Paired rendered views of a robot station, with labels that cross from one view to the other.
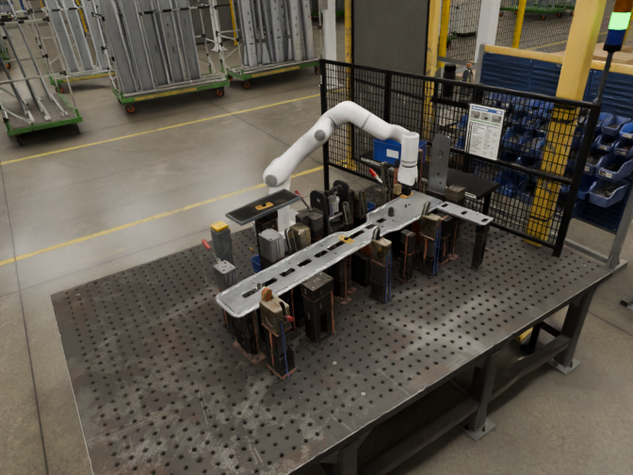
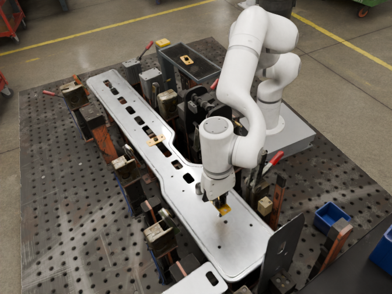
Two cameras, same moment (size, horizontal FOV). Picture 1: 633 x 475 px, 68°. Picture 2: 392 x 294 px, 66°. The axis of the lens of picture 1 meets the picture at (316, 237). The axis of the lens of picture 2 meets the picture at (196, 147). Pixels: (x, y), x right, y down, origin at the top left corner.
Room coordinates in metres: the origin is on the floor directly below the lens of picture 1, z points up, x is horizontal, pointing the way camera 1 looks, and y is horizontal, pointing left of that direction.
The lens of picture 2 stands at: (2.31, -1.04, 1.90)
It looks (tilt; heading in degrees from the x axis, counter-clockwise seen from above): 45 degrees down; 102
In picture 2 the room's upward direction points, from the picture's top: 7 degrees counter-clockwise
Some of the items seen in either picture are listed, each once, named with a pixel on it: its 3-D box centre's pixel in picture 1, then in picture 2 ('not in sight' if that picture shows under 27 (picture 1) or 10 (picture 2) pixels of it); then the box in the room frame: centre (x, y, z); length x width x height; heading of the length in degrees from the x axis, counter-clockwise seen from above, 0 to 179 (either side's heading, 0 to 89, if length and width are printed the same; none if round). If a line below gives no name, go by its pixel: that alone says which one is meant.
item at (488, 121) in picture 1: (484, 131); not in sight; (2.53, -0.98, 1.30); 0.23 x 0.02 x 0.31; 41
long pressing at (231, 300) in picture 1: (344, 242); (152, 139); (1.92, -0.14, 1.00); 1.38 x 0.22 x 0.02; 131
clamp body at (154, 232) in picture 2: (429, 244); (165, 253); (2.05, -0.59, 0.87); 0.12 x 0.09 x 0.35; 41
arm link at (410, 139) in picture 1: (410, 145); (218, 144); (2.25, -0.50, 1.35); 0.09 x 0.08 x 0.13; 165
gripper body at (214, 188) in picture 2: (408, 172); (218, 178); (2.24, -0.50, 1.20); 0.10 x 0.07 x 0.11; 41
